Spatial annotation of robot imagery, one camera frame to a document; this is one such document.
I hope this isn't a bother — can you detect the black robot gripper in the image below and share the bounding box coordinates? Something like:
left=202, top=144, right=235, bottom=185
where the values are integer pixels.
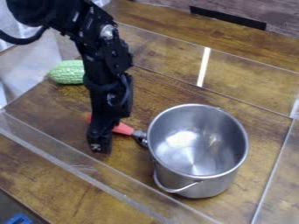
left=83, top=73, right=134, bottom=154

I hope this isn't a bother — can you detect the pink handled metal spoon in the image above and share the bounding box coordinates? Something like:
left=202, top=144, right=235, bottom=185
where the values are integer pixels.
left=86, top=113, right=150, bottom=147

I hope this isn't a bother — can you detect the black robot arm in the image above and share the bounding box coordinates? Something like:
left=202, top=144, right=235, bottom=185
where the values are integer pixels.
left=0, top=0, right=134, bottom=154

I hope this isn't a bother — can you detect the stainless steel pot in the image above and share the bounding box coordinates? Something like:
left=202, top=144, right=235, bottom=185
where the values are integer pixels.
left=147, top=103, right=249, bottom=199

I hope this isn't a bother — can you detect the blue object at corner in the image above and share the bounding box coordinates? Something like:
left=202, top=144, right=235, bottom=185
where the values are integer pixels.
left=4, top=213, right=34, bottom=224

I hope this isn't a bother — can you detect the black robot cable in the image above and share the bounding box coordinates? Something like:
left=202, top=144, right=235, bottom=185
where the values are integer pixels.
left=0, top=24, right=51, bottom=46

